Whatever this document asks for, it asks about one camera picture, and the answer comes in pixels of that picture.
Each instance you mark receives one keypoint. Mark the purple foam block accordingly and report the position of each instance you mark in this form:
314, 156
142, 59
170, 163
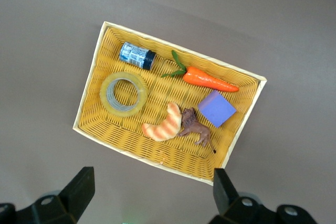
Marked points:
216, 110

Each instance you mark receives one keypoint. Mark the blue label jar black lid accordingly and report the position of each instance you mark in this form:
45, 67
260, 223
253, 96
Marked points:
135, 55

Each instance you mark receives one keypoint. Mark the striped toy croissant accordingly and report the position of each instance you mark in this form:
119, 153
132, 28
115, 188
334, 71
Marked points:
165, 129

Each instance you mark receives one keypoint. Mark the yellowish clear packing tape roll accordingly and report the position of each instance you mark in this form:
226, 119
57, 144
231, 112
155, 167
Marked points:
105, 95

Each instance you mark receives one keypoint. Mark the orange toy carrot green leaves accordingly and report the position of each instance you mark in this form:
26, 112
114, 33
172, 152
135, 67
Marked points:
204, 78

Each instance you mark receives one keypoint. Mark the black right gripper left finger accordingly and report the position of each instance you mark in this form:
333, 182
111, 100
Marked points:
76, 195

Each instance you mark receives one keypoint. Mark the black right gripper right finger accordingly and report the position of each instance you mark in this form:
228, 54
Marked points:
225, 197

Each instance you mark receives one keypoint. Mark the yellow woven rectangular basket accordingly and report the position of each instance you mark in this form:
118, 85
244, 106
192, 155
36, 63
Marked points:
162, 90

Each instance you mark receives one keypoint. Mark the brown toy lion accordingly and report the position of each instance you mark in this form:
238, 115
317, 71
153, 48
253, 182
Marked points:
194, 128

